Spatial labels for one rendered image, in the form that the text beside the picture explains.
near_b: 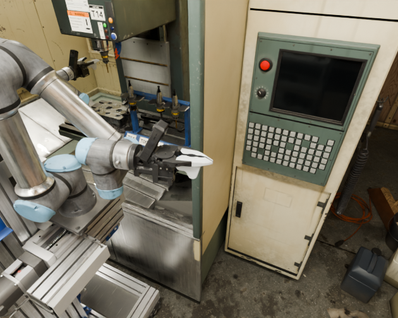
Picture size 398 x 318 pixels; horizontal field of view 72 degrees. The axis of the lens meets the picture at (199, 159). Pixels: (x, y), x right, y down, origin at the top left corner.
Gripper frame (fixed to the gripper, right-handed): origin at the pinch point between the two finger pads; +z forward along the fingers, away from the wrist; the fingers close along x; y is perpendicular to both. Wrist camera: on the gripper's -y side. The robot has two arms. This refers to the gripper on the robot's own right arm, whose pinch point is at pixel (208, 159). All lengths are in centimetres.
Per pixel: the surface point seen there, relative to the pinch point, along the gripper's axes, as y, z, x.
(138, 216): 72, -45, -50
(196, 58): -18.7, -9.2, -28.6
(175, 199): 75, -30, -72
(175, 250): 93, -23, -48
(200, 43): -23.4, -8.1, -28.1
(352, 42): -22, 44, -61
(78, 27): -19, -94, -99
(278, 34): -23, 17, -68
